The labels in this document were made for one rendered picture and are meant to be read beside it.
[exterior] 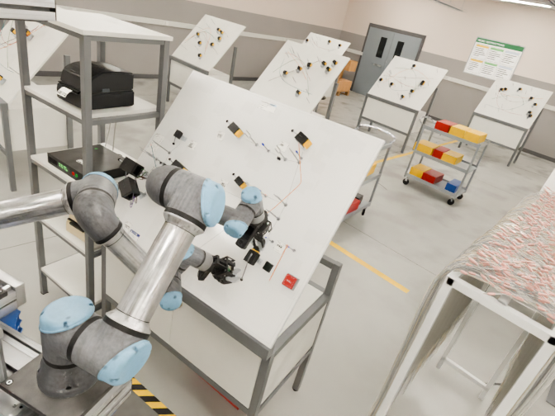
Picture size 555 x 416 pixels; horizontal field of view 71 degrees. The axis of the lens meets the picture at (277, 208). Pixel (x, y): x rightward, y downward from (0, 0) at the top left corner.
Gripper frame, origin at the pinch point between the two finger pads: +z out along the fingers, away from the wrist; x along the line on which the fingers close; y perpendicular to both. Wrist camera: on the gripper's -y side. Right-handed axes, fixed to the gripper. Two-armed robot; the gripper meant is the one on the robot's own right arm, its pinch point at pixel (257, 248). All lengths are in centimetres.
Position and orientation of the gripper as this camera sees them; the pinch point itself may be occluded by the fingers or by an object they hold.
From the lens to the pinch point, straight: 170.1
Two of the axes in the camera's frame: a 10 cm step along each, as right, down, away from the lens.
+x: -7.8, -4.6, 4.2
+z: 0.6, 6.2, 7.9
